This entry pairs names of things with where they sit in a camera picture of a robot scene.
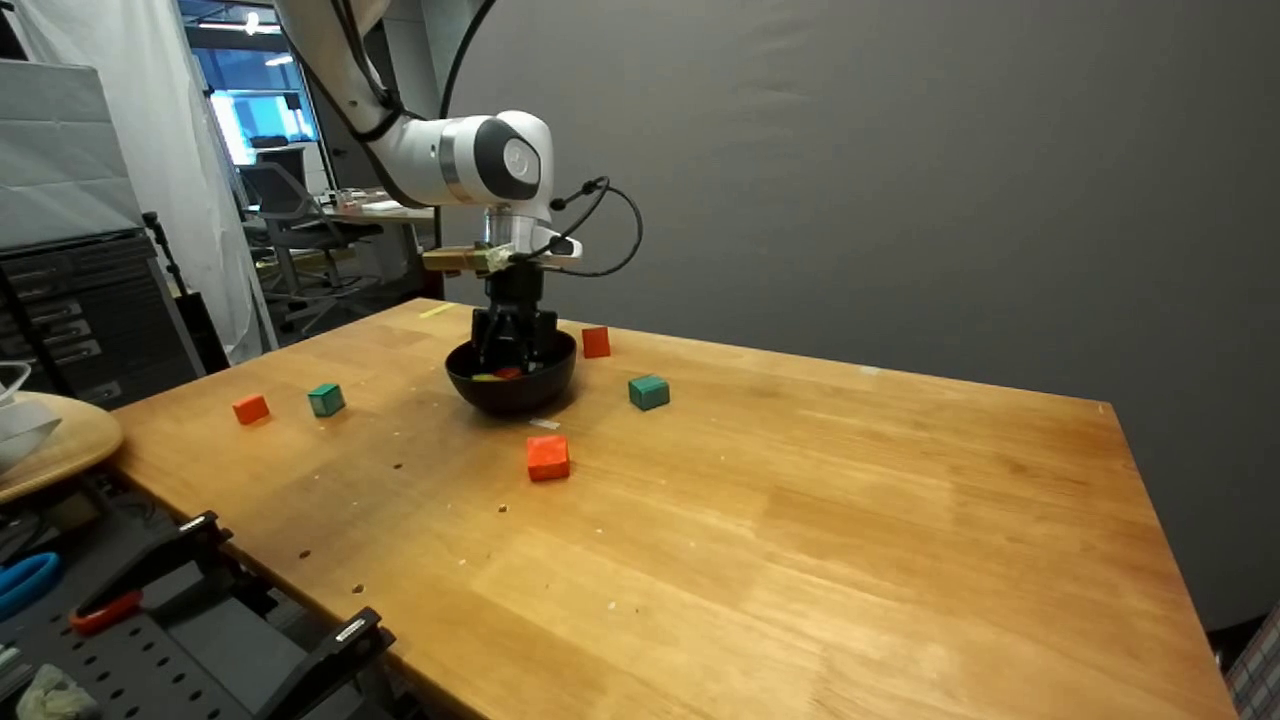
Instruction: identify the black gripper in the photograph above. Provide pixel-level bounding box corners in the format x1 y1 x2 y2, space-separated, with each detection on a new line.
471 261 554 368

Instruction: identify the red hexagonal block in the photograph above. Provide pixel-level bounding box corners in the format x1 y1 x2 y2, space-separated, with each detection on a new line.
580 323 610 360

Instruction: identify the teal green block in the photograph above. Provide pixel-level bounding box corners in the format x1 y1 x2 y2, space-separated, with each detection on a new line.
629 377 672 413

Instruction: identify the small teal block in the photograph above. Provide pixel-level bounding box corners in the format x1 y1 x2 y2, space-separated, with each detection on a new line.
309 382 345 420

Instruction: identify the small orange block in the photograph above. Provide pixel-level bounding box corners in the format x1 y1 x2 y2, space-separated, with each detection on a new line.
233 394 271 430

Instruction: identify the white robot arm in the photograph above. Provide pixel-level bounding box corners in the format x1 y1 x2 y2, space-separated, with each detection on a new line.
277 0 554 368

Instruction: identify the black bowl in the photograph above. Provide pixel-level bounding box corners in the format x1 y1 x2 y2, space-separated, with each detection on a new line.
445 334 574 420

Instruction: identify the black equipment rack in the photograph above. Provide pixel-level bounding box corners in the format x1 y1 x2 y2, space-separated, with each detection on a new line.
0 228 198 407

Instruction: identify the black pegboard tool tray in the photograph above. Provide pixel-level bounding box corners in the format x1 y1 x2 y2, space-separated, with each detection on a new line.
0 483 429 720

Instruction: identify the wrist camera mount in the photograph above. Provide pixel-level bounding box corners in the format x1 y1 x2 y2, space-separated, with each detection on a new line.
418 236 584 275

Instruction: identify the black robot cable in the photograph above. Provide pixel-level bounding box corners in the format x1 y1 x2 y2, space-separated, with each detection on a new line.
437 0 649 280

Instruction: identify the blue handled tool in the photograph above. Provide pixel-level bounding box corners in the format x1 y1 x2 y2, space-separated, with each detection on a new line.
0 554 58 621

